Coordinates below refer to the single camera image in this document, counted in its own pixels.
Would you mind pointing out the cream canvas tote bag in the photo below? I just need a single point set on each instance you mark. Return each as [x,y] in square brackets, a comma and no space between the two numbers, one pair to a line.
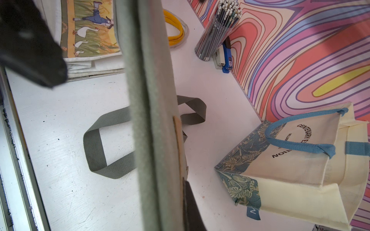
[82,70]

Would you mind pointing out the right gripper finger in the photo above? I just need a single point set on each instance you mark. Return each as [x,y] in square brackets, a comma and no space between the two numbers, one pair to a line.
[191,215]

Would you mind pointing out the olive green fabric bag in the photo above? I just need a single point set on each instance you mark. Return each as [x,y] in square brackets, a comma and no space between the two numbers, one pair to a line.
[157,114]

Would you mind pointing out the beige bag blue handles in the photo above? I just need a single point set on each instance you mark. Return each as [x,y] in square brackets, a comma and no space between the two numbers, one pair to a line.
[313,166]

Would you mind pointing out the metal cup of pencils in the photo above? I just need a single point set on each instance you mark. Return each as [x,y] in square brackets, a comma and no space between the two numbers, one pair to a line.
[222,21]

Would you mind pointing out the white bag yellow handles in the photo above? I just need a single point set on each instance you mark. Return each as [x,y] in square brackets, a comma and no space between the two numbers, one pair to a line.
[84,30]

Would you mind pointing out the blue stapler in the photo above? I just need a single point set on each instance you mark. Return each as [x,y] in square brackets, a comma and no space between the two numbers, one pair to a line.
[223,58]

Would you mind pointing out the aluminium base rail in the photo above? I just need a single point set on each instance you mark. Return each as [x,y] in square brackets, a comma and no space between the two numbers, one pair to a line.
[22,207]

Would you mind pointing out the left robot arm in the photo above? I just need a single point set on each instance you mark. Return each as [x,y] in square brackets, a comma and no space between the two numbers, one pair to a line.
[27,46]

